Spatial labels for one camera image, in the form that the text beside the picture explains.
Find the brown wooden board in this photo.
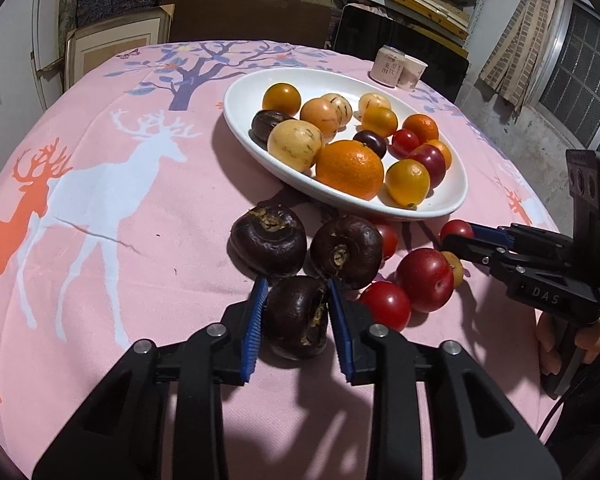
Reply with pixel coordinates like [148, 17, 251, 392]
[166, 0, 342, 51]

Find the white leaning board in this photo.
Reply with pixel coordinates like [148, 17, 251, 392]
[30, 0, 77, 112]

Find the large orange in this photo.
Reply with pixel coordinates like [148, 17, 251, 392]
[315, 140, 385, 200]

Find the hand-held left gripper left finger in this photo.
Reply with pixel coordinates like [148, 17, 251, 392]
[32, 276, 270, 480]

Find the white oval plate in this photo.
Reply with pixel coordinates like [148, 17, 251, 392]
[222, 67, 469, 222]

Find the bamboo curtain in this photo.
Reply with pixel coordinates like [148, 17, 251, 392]
[479, 0, 565, 122]

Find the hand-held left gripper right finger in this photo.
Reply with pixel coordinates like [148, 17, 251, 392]
[326, 277, 563, 480]

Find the person's right forearm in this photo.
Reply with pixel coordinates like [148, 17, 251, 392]
[547, 330, 600, 466]

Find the small pepino melon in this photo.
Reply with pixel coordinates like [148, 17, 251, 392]
[442, 251, 465, 287]

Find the black cable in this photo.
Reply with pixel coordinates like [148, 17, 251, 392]
[539, 375, 583, 448]

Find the pink deer print tablecloth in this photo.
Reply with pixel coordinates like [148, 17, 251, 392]
[0, 40, 576, 480]

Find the orange mandarin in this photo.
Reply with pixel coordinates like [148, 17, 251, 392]
[427, 139, 453, 171]
[402, 113, 439, 144]

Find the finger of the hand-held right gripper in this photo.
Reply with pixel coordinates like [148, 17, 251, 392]
[469, 221, 576, 261]
[441, 236, 536, 283]

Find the small orange tomato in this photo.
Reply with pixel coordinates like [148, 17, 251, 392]
[262, 82, 302, 118]
[361, 106, 399, 138]

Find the yellow striped pepino melon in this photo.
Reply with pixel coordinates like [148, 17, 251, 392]
[358, 92, 392, 116]
[300, 97, 340, 139]
[320, 92, 353, 129]

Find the large yellow pepino melon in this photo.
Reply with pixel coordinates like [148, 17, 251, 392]
[267, 119, 325, 171]

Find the yellow orange tomato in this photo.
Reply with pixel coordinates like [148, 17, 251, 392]
[385, 159, 431, 209]

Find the large dark water chestnut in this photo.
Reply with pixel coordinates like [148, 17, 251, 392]
[309, 215, 384, 291]
[230, 205, 308, 278]
[262, 275, 331, 361]

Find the person's right hand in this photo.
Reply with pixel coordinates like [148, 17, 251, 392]
[535, 310, 600, 378]

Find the dark brown water chestnut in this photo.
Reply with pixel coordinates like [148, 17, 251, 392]
[251, 109, 296, 149]

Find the black panel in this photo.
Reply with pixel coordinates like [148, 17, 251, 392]
[332, 4, 471, 104]

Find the framed panel in cardboard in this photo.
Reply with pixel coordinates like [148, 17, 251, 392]
[64, 4, 176, 92]

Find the dark purple plum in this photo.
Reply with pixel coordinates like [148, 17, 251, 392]
[352, 130, 388, 159]

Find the window with metal grille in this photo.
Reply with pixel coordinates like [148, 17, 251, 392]
[536, 0, 600, 152]

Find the printed paper cup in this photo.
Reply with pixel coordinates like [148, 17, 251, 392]
[397, 55, 428, 92]

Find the small red tomato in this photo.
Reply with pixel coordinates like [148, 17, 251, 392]
[439, 219, 475, 243]

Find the red plum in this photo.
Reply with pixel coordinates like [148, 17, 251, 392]
[395, 247, 455, 313]
[407, 144, 447, 188]

